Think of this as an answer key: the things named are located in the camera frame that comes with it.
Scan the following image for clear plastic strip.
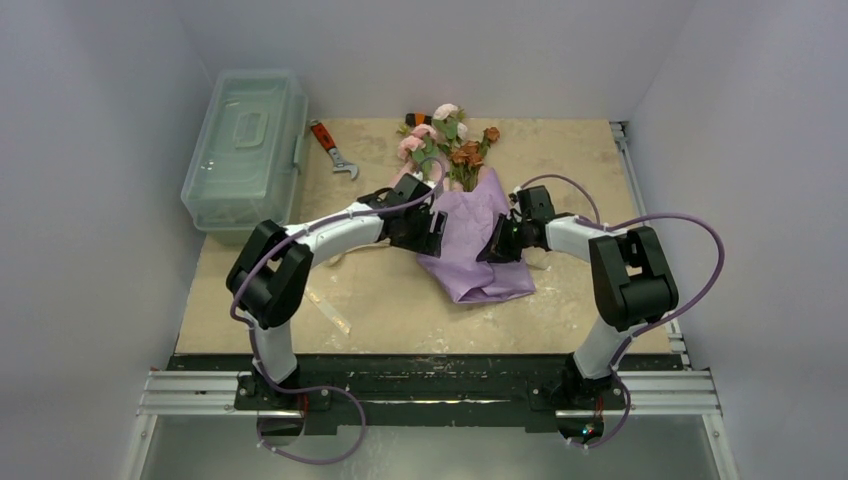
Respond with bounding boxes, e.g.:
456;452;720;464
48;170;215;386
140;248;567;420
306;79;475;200
305;287;351;337

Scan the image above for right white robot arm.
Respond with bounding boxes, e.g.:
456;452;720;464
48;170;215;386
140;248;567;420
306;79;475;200
477;186;679;407

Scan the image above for orange handled adjustable wrench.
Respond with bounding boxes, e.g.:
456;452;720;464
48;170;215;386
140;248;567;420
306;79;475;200
309;120;359;181

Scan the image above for clear plastic storage box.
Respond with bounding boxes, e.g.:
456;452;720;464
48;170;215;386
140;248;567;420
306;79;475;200
181;69;308;245

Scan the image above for white and orange rose stems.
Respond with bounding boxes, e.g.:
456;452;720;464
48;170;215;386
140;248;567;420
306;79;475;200
431;103;501;192

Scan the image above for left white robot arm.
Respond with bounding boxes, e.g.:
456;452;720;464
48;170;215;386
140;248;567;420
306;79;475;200
225;174;448;409

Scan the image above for pink purple wrapping paper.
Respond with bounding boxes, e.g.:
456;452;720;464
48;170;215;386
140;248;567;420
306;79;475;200
416;167;536;304

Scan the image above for small orange black tool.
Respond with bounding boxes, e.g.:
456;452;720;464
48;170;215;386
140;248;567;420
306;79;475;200
404;112;432;127

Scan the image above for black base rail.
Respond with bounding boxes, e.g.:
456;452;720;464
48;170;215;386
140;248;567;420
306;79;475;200
165;354;683;440

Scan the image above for beige ribbon strip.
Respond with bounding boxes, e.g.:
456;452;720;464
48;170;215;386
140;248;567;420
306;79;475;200
323;242;551;271

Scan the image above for pink rose stem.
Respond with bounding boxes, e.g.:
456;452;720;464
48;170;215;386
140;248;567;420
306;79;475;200
397;124;441;177

